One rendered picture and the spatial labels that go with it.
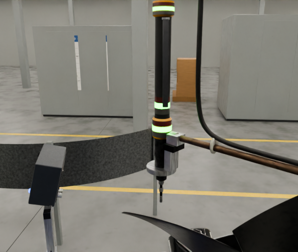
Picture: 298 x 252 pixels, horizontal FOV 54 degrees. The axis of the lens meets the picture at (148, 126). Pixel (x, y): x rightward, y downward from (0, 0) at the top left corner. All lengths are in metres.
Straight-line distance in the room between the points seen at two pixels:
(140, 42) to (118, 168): 2.63
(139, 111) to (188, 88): 3.92
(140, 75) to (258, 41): 2.88
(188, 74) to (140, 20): 4.09
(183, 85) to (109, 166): 6.30
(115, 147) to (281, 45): 4.95
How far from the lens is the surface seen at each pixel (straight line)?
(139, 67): 4.82
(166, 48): 0.61
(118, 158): 2.63
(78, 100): 6.97
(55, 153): 1.43
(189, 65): 8.59
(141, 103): 4.91
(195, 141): 0.60
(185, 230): 0.53
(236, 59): 6.60
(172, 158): 0.65
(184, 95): 8.71
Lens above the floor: 1.74
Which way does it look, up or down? 16 degrees down
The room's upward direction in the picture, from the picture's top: straight up
